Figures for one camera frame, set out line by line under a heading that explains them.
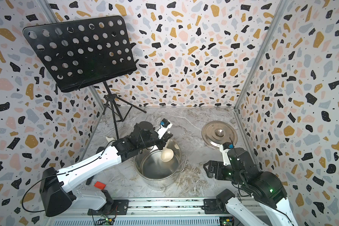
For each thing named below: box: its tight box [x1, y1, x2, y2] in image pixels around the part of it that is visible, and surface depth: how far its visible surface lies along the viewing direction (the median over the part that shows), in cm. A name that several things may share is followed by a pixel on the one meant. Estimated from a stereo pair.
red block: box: [93, 180, 107, 190], surface depth 82 cm
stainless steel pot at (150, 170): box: [133, 138, 188, 187], surface depth 89 cm
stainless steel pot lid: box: [201, 121, 238, 150], surface depth 105 cm
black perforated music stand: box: [22, 16, 147, 140], surface depth 66 cm
